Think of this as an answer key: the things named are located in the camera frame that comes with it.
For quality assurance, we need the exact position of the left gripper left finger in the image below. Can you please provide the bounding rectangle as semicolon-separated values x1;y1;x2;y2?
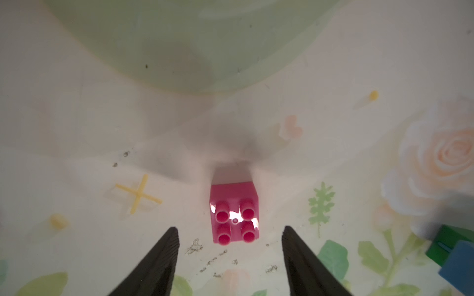
109;227;180;296

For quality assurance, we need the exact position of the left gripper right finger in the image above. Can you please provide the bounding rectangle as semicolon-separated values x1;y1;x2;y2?
281;226;351;296

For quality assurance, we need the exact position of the pink lego brick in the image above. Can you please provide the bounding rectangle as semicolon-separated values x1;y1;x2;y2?
209;181;260;246

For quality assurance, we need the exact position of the green lego brick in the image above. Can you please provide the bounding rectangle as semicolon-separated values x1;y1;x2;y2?
425;225;474;266

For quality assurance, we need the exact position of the light blue long lego brick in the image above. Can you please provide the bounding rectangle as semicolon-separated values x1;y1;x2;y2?
439;240;474;296

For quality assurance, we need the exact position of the clear glass bowl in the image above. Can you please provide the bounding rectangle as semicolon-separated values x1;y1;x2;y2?
46;1;344;94

